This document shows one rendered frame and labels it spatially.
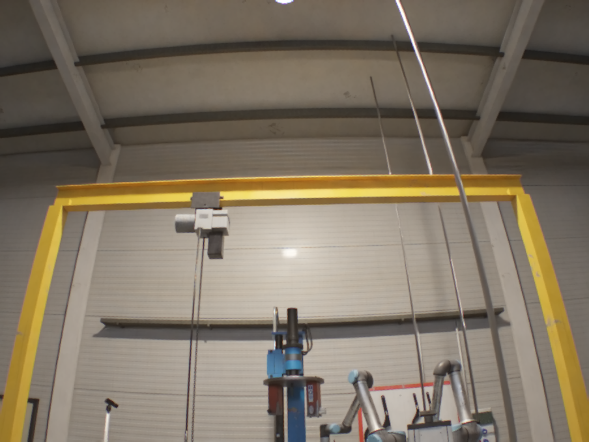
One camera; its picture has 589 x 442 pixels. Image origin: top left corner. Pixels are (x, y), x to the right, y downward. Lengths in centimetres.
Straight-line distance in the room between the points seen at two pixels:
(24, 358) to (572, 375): 507
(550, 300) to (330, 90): 486
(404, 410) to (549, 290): 275
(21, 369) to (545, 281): 508
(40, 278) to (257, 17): 461
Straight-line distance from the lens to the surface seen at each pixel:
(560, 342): 437
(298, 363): 401
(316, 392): 390
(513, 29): 728
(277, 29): 664
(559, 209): 860
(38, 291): 451
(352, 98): 745
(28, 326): 444
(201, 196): 430
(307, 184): 438
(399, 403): 614
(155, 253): 699
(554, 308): 445
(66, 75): 712
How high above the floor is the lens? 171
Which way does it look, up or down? 30 degrees up
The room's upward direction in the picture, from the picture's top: 1 degrees counter-clockwise
